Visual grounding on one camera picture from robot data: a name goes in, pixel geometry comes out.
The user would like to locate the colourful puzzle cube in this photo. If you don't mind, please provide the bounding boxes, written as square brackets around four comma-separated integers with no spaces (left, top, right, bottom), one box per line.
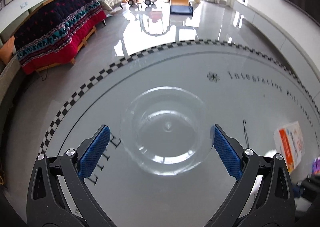
[312,157,320,176]

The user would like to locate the orange white medicine box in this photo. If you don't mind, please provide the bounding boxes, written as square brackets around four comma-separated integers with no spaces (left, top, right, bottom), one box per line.
[273,121,304,173]

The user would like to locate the clear plastic lid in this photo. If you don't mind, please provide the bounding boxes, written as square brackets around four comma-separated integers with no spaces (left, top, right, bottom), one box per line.
[119,86,213,176]

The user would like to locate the green sofa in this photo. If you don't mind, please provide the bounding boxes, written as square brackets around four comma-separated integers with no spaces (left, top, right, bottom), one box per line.
[1,0,48,103]

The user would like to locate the orange cushion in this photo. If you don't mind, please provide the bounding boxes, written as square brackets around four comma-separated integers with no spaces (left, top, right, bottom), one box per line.
[0,36,15,65]

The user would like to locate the red patterned blanket bed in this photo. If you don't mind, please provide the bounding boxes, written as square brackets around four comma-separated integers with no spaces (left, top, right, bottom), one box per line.
[14,0,106,74]

